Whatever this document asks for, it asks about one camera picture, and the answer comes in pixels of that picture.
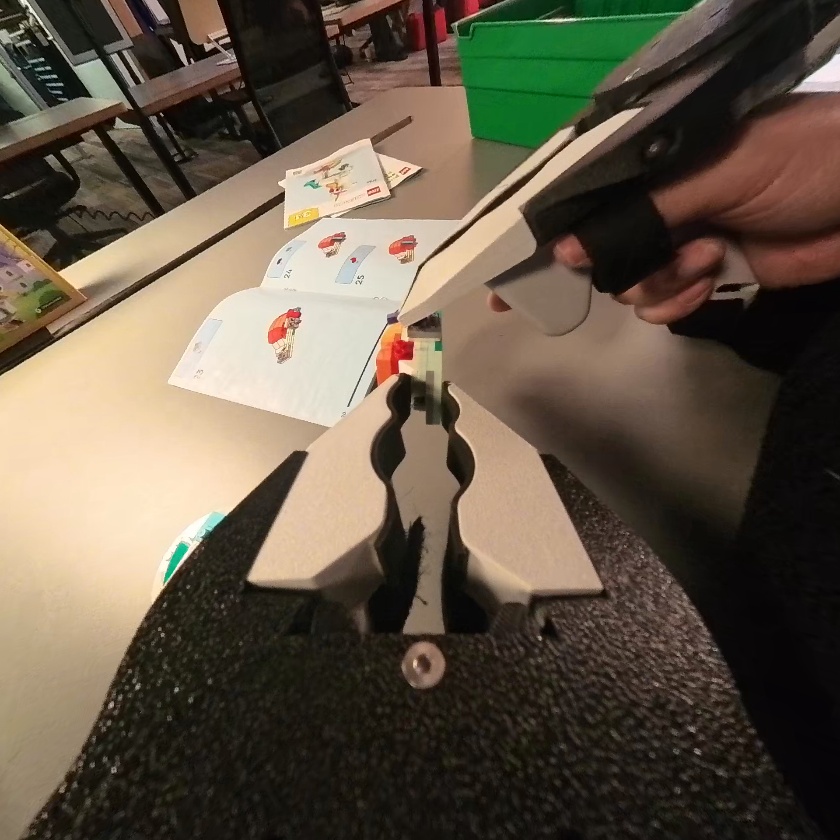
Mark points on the black panel on stand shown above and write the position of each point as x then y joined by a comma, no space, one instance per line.
98,33

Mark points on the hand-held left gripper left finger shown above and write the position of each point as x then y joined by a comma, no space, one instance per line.
328,505

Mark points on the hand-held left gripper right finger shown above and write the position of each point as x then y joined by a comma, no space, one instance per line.
525,518

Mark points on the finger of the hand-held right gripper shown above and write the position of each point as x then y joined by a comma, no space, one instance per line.
472,262
577,148

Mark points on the folded instruction leaflet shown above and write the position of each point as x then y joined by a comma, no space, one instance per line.
403,172

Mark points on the green plastic bin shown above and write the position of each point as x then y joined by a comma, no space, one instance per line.
525,72

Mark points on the multicolour lego assembly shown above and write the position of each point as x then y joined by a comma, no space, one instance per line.
410,367

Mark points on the round white lego base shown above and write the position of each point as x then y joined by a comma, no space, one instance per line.
187,551

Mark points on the open instruction booklet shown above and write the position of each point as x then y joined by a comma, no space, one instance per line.
262,348

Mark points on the closed instruction booklet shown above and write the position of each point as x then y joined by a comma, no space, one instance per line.
331,184

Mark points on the person's right hand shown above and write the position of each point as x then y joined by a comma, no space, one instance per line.
774,197

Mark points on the black mesh chair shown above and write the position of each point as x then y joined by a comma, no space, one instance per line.
289,59

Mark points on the red canisters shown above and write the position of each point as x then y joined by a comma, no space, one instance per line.
433,23

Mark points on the yellow lego box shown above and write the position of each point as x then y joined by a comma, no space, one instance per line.
33,289

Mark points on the person's right forearm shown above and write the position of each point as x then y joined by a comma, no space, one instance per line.
754,341

